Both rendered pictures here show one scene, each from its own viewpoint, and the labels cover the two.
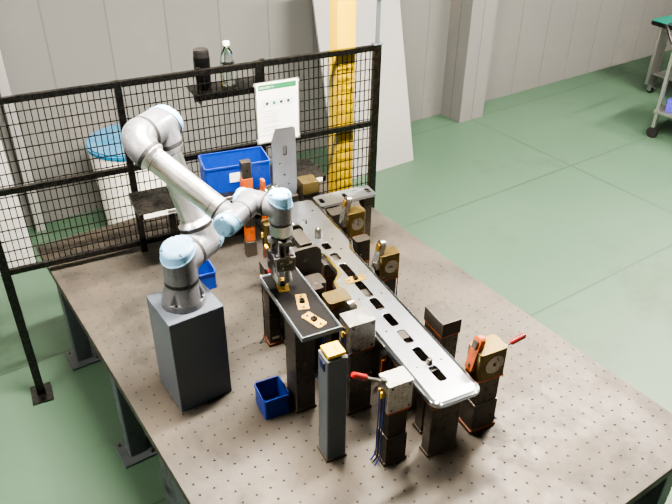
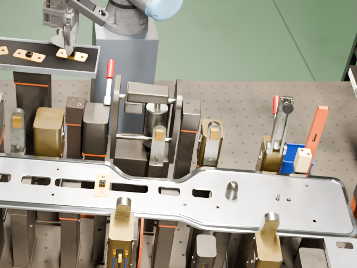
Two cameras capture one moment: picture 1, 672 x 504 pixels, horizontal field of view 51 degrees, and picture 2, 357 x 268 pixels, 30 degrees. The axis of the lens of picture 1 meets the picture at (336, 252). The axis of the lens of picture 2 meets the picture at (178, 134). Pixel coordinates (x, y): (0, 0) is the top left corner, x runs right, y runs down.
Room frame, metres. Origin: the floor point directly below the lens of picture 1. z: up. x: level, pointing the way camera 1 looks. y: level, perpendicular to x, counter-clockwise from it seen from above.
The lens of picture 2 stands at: (2.81, -1.15, 2.21)
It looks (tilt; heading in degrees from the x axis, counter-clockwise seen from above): 40 degrees down; 111
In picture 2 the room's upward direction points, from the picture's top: 8 degrees clockwise
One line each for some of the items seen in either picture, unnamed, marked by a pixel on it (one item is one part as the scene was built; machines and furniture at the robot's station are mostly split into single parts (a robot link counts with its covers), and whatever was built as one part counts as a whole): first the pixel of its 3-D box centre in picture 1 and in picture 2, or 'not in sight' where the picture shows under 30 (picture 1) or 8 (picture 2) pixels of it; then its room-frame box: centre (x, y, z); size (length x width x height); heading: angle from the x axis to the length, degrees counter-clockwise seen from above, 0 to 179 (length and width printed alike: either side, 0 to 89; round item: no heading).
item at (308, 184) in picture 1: (308, 212); not in sight; (2.93, 0.14, 0.88); 0.08 x 0.08 x 0.36; 26
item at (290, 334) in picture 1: (300, 355); (34, 119); (1.85, 0.12, 0.92); 0.10 x 0.08 x 0.45; 26
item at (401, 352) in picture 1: (359, 282); (94, 187); (2.19, -0.09, 1.00); 1.38 x 0.22 x 0.02; 26
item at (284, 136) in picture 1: (284, 163); not in sight; (2.87, 0.24, 1.17); 0.12 x 0.01 x 0.34; 116
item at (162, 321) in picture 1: (190, 344); (121, 73); (1.93, 0.52, 0.90); 0.20 x 0.20 x 0.40; 35
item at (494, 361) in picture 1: (485, 384); not in sight; (1.77, -0.52, 0.88); 0.14 x 0.09 x 0.36; 116
